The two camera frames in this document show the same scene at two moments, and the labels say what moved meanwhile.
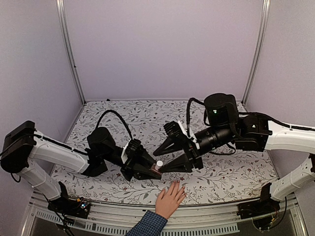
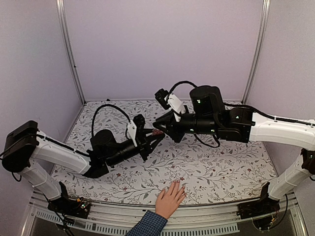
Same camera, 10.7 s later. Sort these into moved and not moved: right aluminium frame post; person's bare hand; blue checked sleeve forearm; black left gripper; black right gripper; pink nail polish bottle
Moved: black left gripper; black right gripper; pink nail polish bottle
Not moved: blue checked sleeve forearm; right aluminium frame post; person's bare hand
